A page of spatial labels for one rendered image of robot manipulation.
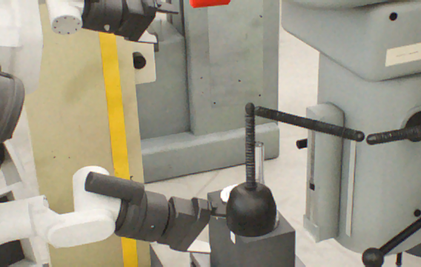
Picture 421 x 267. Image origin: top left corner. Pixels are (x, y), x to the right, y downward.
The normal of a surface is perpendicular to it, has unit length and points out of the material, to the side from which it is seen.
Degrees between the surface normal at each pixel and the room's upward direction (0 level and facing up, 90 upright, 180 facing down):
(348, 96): 90
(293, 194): 0
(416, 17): 90
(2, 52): 108
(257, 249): 90
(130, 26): 122
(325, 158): 90
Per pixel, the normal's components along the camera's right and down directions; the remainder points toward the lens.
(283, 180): -0.04, -0.89
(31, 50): 0.84, 0.49
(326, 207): 0.39, 0.41
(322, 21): -0.92, 0.20
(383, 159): -0.29, 0.44
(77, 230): 0.18, 0.69
